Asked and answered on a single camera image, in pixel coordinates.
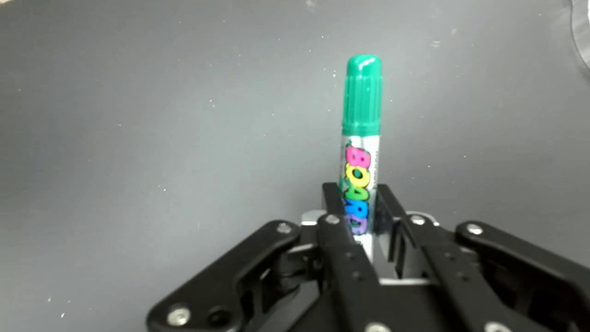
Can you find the green whiteboard marker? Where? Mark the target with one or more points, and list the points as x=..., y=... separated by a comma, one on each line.
x=361, y=103

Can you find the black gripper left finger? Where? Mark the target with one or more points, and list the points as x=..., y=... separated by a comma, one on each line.
x=343, y=264

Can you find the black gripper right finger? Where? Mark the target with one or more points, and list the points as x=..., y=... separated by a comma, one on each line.
x=443, y=264

